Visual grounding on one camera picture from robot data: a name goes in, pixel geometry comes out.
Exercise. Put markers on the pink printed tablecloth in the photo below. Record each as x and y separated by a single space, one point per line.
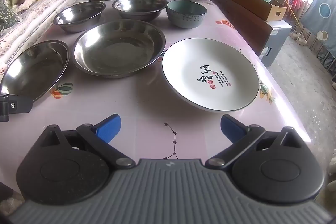
147 106

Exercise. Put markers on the long cardboard box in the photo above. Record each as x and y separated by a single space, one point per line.
252 1

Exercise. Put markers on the green ceramic bowl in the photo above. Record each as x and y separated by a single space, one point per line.
186 18

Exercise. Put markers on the white shoe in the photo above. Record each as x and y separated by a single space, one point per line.
294 35
302 40

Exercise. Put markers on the small steel bowl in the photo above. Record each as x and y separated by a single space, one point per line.
78 16

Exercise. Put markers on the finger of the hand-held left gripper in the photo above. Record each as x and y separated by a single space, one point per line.
15 104

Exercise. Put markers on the brown wooden panel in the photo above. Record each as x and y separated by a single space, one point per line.
244 24

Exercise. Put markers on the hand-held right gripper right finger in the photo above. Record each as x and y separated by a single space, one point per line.
232 128

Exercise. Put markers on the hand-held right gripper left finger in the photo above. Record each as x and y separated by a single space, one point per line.
109 127

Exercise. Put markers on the white printed ceramic plate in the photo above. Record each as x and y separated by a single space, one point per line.
183 74

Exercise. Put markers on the blue hanging blanket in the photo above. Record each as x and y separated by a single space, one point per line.
323 22

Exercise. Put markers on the grey plastic cabinet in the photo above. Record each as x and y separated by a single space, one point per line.
275 40

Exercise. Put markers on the large steel plate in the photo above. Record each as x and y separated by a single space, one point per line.
115 53

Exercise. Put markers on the metal drying rack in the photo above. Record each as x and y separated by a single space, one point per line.
313 40

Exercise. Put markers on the white mattress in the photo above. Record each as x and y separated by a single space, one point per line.
52 1

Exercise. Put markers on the green patterned cushion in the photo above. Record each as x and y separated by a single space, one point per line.
8 16

